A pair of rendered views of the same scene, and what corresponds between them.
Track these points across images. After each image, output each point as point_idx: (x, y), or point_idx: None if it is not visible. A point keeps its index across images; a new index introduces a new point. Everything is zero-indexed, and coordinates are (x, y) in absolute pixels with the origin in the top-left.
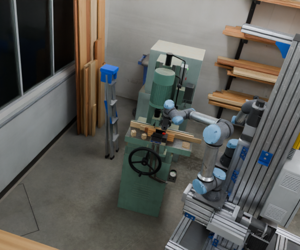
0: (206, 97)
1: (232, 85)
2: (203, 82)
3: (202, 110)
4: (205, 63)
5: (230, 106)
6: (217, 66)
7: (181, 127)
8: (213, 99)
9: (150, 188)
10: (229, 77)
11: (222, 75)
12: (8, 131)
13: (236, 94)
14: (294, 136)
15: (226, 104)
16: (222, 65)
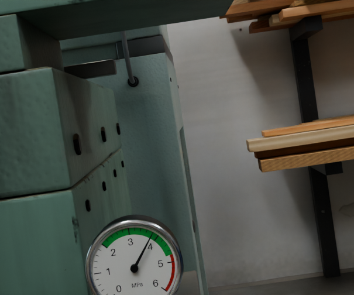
0: (250, 194)
1: (323, 103)
2: (211, 137)
3: (257, 254)
4: (191, 62)
5: None
6: (232, 13)
7: (165, 213)
8: (275, 146)
9: None
10: (298, 74)
11: (272, 81)
12: None
13: None
14: None
15: (336, 148)
16: (250, 3)
